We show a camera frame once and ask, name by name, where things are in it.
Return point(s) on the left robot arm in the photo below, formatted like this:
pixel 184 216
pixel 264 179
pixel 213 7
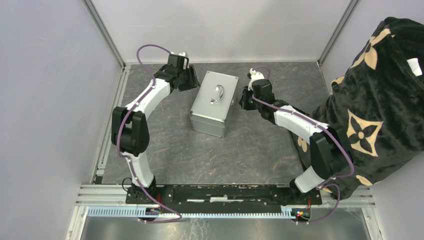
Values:
pixel 129 129

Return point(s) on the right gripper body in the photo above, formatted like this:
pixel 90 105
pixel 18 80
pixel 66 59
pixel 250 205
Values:
pixel 248 102

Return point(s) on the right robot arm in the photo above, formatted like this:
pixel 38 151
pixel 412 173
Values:
pixel 329 150

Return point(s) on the black floral blanket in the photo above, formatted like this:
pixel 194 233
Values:
pixel 379 101

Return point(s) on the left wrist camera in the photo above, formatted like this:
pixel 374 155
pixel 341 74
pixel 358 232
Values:
pixel 178 57

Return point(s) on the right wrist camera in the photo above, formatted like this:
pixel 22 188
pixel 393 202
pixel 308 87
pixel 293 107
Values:
pixel 254 75

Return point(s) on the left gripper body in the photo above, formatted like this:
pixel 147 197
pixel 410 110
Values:
pixel 188 79

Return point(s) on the grey metal case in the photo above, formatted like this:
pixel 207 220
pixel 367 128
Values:
pixel 213 105

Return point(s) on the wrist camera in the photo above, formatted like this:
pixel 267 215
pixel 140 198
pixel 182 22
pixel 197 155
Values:
pixel 178 57
pixel 254 75

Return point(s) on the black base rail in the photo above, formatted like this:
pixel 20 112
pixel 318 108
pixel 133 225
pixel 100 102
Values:
pixel 222 199

